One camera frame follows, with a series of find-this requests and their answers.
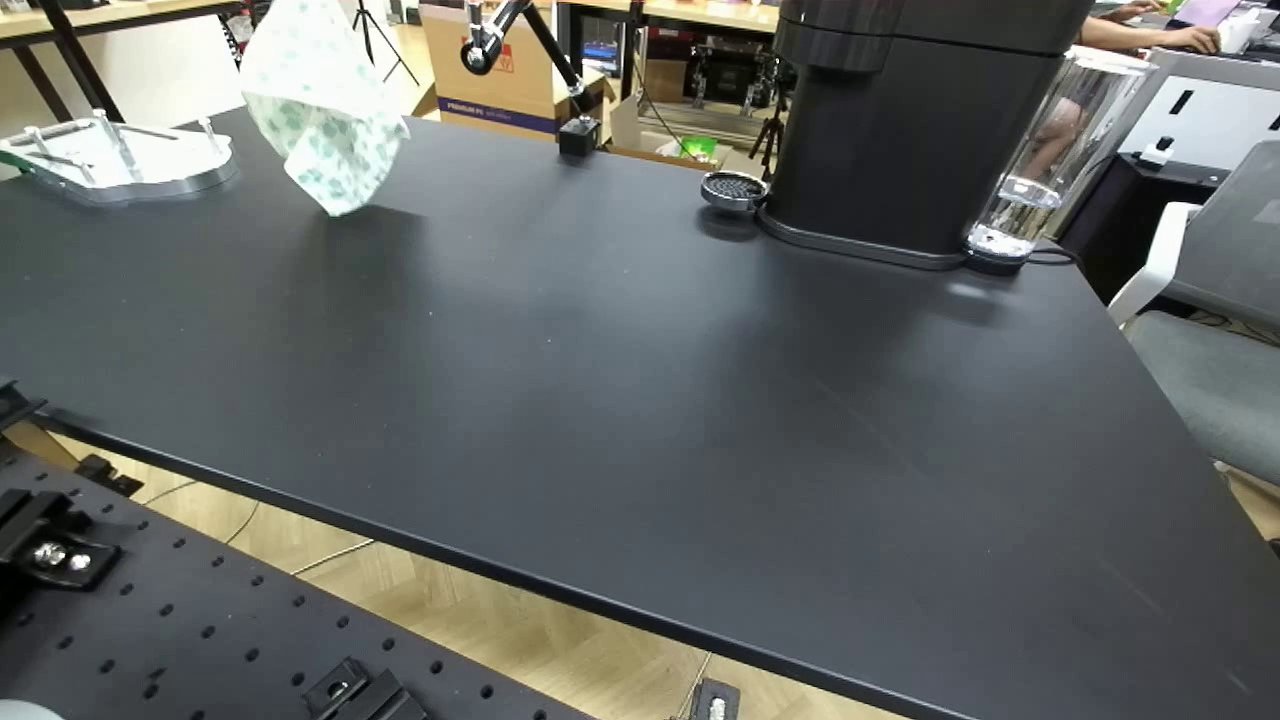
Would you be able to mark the white cloth with green print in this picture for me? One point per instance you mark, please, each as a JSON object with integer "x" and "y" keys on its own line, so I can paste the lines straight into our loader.
{"x": 322, "y": 104}

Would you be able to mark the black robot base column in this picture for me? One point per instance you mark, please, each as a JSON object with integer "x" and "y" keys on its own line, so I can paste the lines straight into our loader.
{"x": 907, "y": 112}

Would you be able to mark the person forearm in background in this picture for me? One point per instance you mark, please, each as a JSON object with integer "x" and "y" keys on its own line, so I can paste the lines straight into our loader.
{"x": 1126, "y": 36}

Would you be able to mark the black round puck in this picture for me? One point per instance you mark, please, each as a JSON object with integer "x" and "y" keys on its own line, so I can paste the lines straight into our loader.
{"x": 732, "y": 193}

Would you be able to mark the cardboard box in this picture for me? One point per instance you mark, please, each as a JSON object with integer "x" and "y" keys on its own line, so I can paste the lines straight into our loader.
{"x": 512, "y": 99}

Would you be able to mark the black tripod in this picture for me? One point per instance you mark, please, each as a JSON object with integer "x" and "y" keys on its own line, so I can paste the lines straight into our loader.
{"x": 376, "y": 45}

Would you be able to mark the black perforated breadboard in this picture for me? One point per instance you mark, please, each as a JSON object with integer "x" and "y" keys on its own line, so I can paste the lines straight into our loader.
{"x": 188, "y": 629}

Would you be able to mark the clear plastic cylinder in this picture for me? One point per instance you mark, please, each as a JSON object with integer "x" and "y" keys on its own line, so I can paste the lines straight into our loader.
{"x": 1057, "y": 156}

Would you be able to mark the grey white office chair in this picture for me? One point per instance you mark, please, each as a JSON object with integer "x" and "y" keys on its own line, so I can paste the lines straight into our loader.
{"x": 1206, "y": 314}

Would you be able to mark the black clamp with screws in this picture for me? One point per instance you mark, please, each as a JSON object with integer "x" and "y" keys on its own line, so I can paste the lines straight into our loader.
{"x": 44, "y": 540}

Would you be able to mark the wooden side table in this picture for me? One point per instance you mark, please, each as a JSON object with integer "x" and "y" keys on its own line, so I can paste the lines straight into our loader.
{"x": 64, "y": 31}

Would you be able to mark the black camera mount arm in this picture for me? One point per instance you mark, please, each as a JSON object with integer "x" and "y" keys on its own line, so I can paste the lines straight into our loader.
{"x": 519, "y": 31}

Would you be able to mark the small metal bracket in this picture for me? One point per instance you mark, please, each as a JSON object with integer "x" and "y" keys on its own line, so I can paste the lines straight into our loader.
{"x": 713, "y": 702}

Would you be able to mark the black bracket on breadboard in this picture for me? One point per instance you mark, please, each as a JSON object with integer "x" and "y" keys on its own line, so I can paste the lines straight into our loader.
{"x": 357, "y": 693}

